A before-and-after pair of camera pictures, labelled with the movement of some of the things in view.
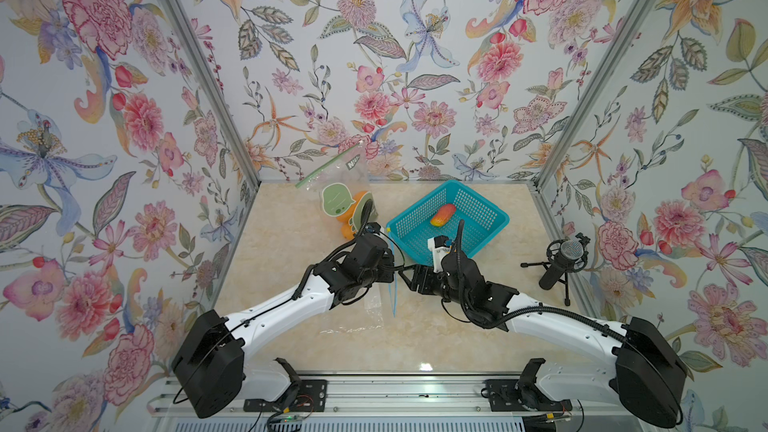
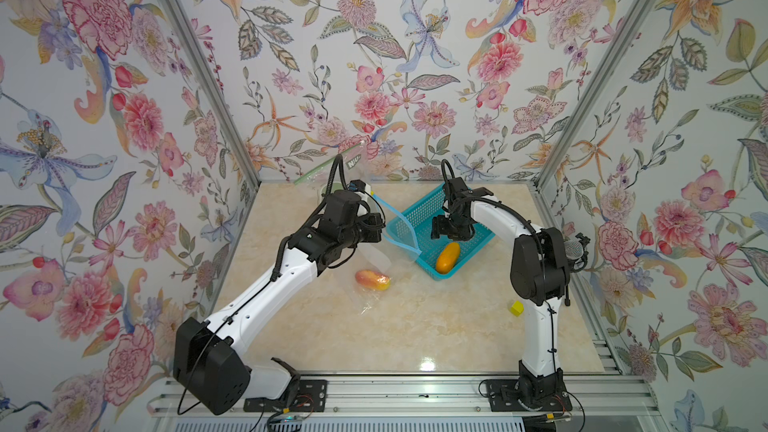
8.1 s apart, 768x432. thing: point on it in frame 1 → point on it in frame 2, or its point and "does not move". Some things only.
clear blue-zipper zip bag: [382, 298] → [380, 262]
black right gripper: [421, 271] → [437, 228]
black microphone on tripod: [563, 257] does not move
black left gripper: [388, 263] → [373, 228]
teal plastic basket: [438, 215] does not move
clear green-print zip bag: [344, 190] does not move
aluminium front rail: [415, 397] does not move
